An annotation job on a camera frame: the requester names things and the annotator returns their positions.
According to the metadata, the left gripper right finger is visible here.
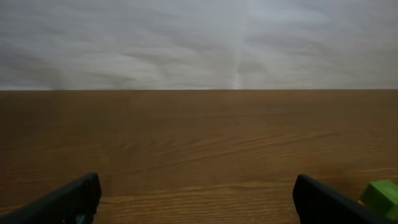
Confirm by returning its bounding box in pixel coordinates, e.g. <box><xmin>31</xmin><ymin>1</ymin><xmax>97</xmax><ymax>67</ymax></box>
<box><xmin>292</xmin><ymin>173</ymin><xmax>398</xmax><ymax>224</ymax></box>

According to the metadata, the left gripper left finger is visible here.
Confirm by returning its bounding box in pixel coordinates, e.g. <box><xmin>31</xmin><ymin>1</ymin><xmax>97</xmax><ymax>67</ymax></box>
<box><xmin>0</xmin><ymin>172</ymin><xmax>103</xmax><ymax>224</ymax></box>

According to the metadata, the green cube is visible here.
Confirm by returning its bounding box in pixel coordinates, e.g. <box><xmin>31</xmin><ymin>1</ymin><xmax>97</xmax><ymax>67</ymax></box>
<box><xmin>359</xmin><ymin>179</ymin><xmax>398</xmax><ymax>220</ymax></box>

